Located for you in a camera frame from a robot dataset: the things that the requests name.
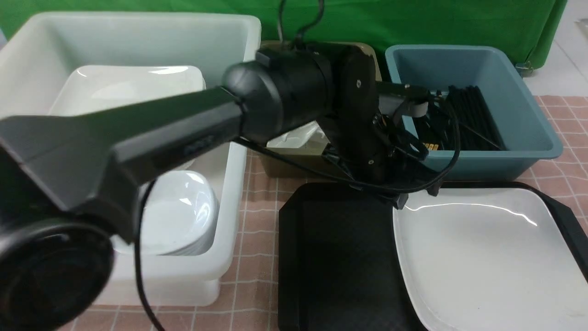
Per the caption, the pile of black chopsticks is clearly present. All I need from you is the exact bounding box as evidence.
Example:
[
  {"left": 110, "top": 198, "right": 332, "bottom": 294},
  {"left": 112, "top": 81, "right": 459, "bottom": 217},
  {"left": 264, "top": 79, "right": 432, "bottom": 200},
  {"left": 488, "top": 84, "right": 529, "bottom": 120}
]
[{"left": 413, "top": 85, "right": 507, "bottom": 152}]

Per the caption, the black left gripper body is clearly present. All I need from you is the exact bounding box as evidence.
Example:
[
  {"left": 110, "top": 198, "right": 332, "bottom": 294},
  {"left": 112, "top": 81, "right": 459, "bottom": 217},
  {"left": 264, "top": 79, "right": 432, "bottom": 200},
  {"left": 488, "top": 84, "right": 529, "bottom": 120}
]
[{"left": 322, "top": 83, "right": 444, "bottom": 210}]

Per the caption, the large white square plate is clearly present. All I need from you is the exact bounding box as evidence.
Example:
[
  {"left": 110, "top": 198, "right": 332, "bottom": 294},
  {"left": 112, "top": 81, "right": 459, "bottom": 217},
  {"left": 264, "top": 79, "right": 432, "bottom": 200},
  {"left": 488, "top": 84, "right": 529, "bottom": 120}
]
[{"left": 393, "top": 186, "right": 588, "bottom": 331}]

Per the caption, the stack of white square plates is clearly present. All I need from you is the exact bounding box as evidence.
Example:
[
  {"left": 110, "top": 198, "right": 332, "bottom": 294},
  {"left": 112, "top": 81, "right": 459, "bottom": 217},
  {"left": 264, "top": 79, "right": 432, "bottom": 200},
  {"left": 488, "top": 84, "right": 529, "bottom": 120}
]
[{"left": 49, "top": 65, "right": 206, "bottom": 116}]

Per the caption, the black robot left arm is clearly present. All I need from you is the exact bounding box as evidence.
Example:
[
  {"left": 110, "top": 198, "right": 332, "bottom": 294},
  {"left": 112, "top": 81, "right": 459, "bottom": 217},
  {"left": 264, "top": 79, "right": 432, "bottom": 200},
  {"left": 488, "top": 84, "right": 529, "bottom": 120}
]
[{"left": 1, "top": 40, "right": 460, "bottom": 331}]

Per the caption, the pile of white spoons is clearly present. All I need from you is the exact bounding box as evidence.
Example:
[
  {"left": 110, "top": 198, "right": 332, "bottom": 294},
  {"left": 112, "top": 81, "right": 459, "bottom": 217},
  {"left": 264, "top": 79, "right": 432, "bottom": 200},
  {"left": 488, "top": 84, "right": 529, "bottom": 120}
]
[{"left": 266, "top": 121, "right": 329, "bottom": 148}]

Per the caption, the blue plastic bin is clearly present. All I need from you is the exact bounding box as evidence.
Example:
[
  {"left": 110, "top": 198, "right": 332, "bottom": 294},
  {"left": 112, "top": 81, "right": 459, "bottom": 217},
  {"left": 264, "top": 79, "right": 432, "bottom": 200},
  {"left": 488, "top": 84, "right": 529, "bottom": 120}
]
[{"left": 385, "top": 45, "right": 563, "bottom": 182}]

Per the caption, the green backdrop cloth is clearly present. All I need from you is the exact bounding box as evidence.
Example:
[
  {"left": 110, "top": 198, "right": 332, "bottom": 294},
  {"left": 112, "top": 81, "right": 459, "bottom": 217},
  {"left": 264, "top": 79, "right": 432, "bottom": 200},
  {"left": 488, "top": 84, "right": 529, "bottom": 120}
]
[{"left": 0, "top": 0, "right": 567, "bottom": 68}]

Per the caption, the pink checkered tablecloth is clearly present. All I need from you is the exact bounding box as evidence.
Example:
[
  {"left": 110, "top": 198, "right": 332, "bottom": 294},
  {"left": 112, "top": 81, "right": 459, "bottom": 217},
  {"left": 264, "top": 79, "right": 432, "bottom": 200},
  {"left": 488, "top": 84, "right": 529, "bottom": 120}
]
[{"left": 55, "top": 96, "right": 588, "bottom": 331}]

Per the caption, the white bowl in tub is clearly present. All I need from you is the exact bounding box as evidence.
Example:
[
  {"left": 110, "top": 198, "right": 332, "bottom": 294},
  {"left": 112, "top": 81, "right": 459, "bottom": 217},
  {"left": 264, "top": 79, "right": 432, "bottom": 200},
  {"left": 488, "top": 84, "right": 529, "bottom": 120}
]
[{"left": 141, "top": 171, "right": 219, "bottom": 256}]

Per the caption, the olive green plastic bin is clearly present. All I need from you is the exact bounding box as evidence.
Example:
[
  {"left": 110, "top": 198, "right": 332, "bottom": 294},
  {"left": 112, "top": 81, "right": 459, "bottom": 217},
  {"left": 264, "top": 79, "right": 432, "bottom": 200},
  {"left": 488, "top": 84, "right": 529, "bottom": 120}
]
[{"left": 249, "top": 42, "right": 382, "bottom": 179}]

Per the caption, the black plastic serving tray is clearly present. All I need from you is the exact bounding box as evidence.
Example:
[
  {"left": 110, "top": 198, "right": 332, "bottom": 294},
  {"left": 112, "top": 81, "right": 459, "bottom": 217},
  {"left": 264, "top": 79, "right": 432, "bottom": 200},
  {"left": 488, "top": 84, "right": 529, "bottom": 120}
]
[{"left": 278, "top": 181, "right": 588, "bottom": 331}]

